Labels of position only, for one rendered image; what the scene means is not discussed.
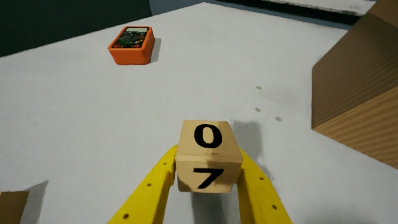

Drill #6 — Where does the brown cube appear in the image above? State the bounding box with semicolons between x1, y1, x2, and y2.
175;120;244;193

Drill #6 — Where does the brown cardboard box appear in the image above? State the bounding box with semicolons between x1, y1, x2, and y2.
312;0;398;170

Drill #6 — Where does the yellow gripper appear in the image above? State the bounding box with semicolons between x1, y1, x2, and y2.
107;145;293;224

